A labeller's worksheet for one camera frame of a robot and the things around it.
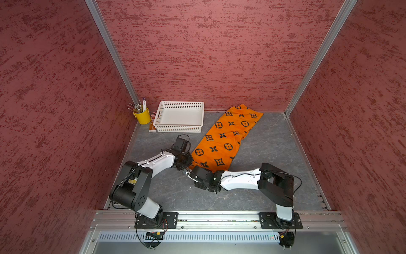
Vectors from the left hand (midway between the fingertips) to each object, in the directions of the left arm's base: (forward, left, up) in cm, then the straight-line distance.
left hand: (191, 164), depth 91 cm
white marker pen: (+37, +34, +14) cm, 52 cm away
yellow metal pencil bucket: (+34, +37, +3) cm, 50 cm away
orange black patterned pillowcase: (+14, -17, -1) cm, 22 cm away
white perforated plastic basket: (+40, +12, -2) cm, 42 cm away
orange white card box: (+28, +30, 0) cm, 41 cm away
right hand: (-6, -5, -1) cm, 8 cm away
